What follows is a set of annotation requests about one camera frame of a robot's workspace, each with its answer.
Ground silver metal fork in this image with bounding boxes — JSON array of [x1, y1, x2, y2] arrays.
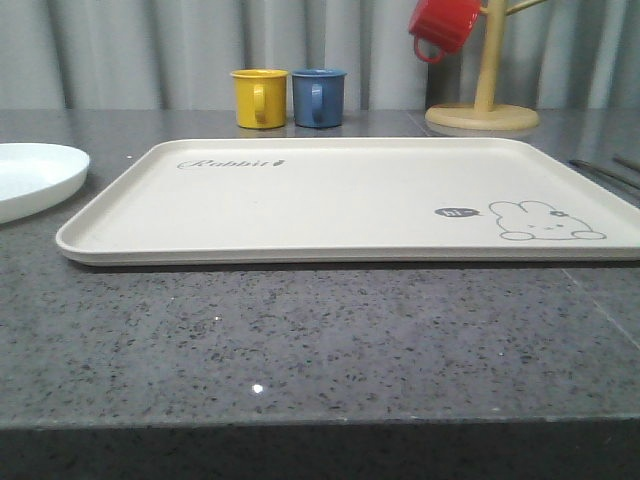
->
[[569, 160, 640, 190]]

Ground white round plate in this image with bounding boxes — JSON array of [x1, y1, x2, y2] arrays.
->
[[1, 143, 90, 223]]

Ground cream rabbit serving tray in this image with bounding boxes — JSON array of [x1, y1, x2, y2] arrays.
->
[[56, 138, 639, 266]]

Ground blue enamel mug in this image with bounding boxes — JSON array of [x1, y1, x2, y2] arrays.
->
[[291, 69, 346, 128]]

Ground yellow enamel mug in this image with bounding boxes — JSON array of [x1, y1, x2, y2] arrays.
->
[[231, 69, 288, 129]]

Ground wooden mug tree stand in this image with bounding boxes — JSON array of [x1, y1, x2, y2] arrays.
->
[[425, 0, 544, 131]]

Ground red enamel mug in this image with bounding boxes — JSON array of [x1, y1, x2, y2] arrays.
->
[[408, 0, 482, 63]]

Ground grey pleated curtain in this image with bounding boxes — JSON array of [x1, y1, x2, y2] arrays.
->
[[1, 1, 639, 110]]

